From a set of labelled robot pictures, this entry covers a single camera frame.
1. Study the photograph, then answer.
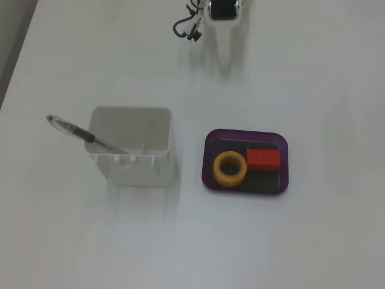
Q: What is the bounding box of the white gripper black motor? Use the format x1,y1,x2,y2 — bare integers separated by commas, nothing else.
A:
205,0,244,70

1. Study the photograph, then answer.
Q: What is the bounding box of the yellow tape roll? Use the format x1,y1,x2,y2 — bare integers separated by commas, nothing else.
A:
213,151,248,188

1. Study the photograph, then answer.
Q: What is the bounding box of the white plastic box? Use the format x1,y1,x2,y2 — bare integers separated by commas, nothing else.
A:
84,105,176,188

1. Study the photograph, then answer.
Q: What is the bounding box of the purple plastic tray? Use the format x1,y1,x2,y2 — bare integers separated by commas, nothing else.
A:
200,128,289,197

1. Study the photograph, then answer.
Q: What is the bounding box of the red ribbed block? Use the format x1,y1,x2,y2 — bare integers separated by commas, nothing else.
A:
246,148,282,173

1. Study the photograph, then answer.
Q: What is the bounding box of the clear black ballpoint pen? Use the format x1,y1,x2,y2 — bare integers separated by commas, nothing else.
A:
46,114,131,155

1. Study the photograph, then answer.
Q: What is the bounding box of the small black camera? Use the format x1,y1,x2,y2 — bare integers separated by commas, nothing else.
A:
186,25,202,43

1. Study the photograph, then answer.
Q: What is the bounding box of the black cable loop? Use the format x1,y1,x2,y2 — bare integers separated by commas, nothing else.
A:
172,15,194,39

